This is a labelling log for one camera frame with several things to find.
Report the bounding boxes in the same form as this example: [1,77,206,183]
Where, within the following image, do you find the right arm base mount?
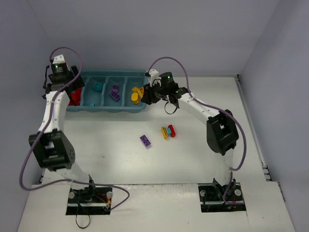
[198,183,246,213]

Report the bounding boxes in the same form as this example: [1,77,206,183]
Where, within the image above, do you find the red long lego brick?
[168,125,176,138]

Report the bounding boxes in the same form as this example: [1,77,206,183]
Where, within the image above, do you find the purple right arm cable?
[146,57,247,206]

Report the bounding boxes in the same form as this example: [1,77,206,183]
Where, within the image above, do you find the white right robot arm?
[141,69,239,187]

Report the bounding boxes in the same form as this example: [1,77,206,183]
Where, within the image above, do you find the red round flower lego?
[69,88,82,106]

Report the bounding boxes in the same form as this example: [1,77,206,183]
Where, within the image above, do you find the purple sloped lego brick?
[140,135,151,148]

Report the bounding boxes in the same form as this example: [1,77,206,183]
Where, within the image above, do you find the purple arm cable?
[146,57,247,206]
[19,47,130,210]

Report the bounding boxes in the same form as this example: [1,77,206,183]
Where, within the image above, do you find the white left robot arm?
[28,55,93,190]

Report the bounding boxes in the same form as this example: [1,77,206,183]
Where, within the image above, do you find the purple round flower lego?
[110,91,121,102]

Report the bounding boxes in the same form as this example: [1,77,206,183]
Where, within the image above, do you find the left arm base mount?
[66,187,113,216]

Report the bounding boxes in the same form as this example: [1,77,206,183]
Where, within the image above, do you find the orange oval flower lego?
[131,92,140,104]

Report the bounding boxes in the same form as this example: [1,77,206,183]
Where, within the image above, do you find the teal round lego piece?
[93,83,103,92]

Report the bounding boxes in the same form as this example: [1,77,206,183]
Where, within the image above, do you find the yellow striped lego brick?
[161,127,169,140]

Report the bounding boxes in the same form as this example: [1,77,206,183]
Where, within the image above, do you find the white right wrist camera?
[145,69,161,87]

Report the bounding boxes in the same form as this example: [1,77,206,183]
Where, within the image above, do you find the teal plastic divided tray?
[67,70,148,113]

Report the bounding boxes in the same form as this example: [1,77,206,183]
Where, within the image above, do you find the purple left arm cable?
[19,47,130,210]

